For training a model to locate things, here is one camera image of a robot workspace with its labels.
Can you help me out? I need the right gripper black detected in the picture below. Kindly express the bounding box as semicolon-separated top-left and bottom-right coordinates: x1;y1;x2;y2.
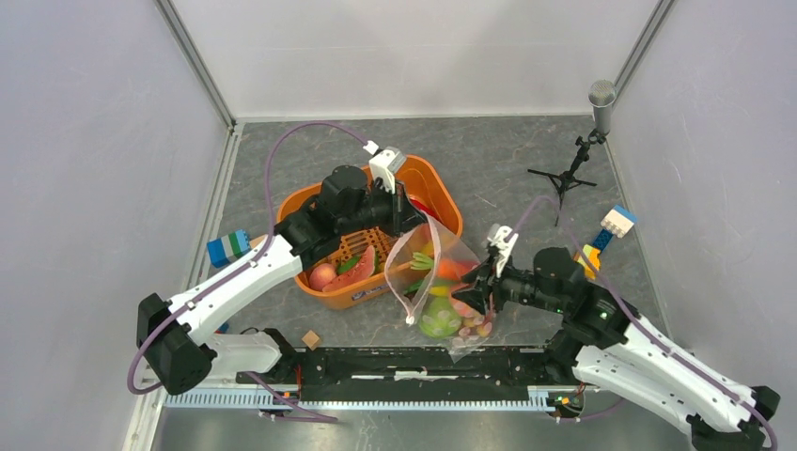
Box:
450;252;565;317

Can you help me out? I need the orange carrot green top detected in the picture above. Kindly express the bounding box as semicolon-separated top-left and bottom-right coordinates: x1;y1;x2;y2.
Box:
410;252;478;281

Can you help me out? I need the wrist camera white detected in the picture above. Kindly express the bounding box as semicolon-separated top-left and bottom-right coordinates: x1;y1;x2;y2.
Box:
486;224;518;277
363;140;407;194

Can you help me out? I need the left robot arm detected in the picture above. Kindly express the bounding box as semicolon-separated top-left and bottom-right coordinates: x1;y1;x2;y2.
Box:
127;165;428;395

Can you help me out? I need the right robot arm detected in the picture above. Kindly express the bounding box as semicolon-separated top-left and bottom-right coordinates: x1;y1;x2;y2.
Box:
453;247;780;450

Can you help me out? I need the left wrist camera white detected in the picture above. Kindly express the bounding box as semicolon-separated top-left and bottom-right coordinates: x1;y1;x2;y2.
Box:
363;140;407;194

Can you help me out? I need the blue green white block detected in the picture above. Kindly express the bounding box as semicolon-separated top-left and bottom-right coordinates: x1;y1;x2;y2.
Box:
206;229;252;269

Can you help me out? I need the red cherry bunch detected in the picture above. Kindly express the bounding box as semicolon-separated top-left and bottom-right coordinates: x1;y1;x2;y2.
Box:
450;299;495;339

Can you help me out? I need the white blue toy block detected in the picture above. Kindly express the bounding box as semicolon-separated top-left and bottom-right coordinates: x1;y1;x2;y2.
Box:
601;205;637;238

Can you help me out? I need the microphone on tripod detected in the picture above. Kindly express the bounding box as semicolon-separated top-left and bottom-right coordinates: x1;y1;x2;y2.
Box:
526;79;617;210

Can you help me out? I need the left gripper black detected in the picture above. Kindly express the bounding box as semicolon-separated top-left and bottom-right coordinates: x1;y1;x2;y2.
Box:
337;176;428;237

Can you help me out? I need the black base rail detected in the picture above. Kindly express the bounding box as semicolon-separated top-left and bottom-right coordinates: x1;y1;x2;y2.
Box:
236;346;586;403

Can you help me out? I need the watermelon slice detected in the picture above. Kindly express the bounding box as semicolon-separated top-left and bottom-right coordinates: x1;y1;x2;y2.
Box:
322;245;377;292

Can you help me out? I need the small wooden cube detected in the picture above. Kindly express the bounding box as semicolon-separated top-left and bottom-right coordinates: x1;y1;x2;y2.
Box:
302;330;321;350

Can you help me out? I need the green round fruit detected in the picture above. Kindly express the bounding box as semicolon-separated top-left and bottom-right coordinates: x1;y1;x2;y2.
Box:
418;297;462;338

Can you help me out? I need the orange yellow toy block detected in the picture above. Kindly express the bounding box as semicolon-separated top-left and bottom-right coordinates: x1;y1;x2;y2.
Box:
573;229;614;281

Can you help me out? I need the orange plastic tub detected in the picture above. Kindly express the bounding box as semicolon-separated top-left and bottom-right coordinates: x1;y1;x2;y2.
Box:
276;154;464;311

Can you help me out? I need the clear zip top bag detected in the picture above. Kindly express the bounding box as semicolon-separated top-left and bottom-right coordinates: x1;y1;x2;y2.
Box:
383;216;491;362

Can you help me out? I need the peach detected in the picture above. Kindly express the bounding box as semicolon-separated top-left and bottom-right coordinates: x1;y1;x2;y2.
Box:
307;263;337;291

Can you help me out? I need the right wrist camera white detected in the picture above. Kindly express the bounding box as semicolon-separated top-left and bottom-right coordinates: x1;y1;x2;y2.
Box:
486;224;518;277

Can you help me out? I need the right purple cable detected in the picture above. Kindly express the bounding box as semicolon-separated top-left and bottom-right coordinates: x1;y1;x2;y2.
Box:
508;194;779;451

